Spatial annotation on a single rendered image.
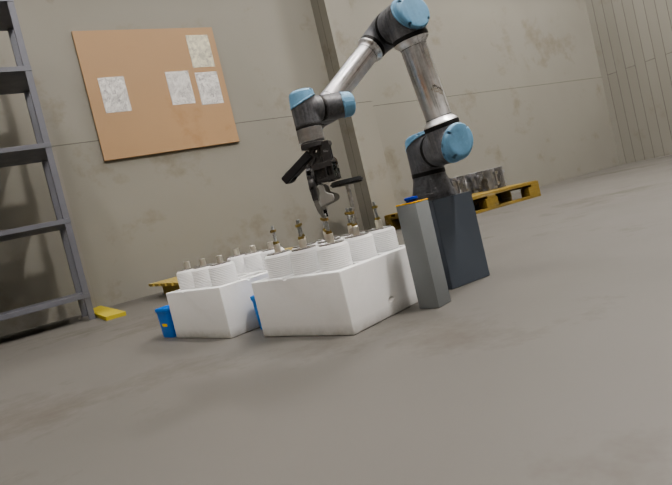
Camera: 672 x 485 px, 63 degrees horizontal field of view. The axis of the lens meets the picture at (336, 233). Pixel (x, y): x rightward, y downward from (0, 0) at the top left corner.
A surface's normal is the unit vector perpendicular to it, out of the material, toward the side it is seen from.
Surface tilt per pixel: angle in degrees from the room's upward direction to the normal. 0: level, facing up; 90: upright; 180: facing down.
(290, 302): 90
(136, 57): 90
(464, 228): 90
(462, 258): 90
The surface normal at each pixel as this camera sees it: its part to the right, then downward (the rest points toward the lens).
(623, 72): -0.83, 0.22
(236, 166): 0.51, -0.08
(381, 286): 0.72, -0.14
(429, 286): -0.65, 0.18
